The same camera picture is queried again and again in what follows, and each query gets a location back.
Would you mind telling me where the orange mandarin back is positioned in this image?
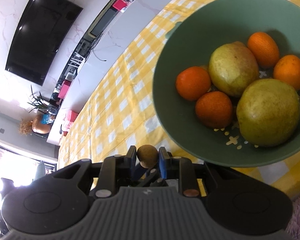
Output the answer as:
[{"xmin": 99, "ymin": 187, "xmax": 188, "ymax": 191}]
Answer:
[{"xmin": 175, "ymin": 66, "xmax": 211, "ymax": 101}]

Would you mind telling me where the pink box on counter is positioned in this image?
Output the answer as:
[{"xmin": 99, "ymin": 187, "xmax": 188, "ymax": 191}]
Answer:
[{"xmin": 58, "ymin": 80, "xmax": 71, "ymax": 99}]

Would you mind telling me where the brown kiwi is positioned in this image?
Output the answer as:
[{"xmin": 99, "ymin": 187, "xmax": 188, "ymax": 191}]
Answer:
[{"xmin": 136, "ymin": 145, "xmax": 159, "ymax": 168}]

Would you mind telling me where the red box on counter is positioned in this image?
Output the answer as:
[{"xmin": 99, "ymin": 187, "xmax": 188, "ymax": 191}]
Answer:
[{"xmin": 112, "ymin": 0, "xmax": 128, "ymax": 12}]

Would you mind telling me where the yellow checkered tablecloth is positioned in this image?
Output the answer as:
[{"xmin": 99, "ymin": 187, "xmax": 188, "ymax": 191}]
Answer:
[{"xmin": 57, "ymin": 0, "xmax": 300, "ymax": 201}]

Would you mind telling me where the orange mandarin front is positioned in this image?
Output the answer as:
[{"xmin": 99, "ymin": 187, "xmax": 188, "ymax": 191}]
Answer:
[{"xmin": 195, "ymin": 91, "xmax": 234, "ymax": 129}]

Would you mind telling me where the pink container near table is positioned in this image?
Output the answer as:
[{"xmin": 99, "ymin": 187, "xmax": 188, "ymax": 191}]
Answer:
[{"xmin": 62, "ymin": 110, "xmax": 78, "ymax": 131}]

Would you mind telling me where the black wall television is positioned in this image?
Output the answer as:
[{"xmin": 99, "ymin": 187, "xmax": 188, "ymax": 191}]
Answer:
[{"xmin": 5, "ymin": 0, "xmax": 83, "ymax": 86}]

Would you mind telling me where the white marble tv counter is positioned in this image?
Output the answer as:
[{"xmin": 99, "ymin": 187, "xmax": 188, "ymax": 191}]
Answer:
[{"xmin": 47, "ymin": 0, "xmax": 171, "ymax": 145}]

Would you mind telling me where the orange mandarin far left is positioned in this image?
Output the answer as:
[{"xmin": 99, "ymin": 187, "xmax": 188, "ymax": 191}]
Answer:
[{"xmin": 247, "ymin": 32, "xmax": 280, "ymax": 69}]

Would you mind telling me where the orange mandarin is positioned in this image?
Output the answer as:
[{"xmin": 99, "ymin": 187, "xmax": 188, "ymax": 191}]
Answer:
[
  {"xmin": 195, "ymin": 91, "xmax": 234, "ymax": 129},
  {"xmin": 247, "ymin": 32, "xmax": 280, "ymax": 69},
  {"xmin": 175, "ymin": 66, "xmax": 211, "ymax": 101},
  {"xmin": 273, "ymin": 55, "xmax": 300, "ymax": 91}
]

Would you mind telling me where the white wifi router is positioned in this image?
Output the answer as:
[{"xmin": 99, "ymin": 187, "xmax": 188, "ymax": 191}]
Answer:
[{"xmin": 68, "ymin": 51, "xmax": 85, "ymax": 68}]

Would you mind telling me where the large round yellow-green pear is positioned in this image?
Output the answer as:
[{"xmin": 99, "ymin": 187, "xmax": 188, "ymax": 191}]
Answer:
[{"xmin": 236, "ymin": 79, "xmax": 300, "ymax": 147}]

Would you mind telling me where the green colander bowl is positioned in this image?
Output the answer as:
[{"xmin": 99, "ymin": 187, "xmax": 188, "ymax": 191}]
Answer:
[{"xmin": 153, "ymin": 0, "xmax": 300, "ymax": 167}]

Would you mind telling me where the potted plant left counter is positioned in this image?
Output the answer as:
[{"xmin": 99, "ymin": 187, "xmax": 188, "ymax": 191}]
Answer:
[{"xmin": 28, "ymin": 86, "xmax": 57, "ymax": 115}]

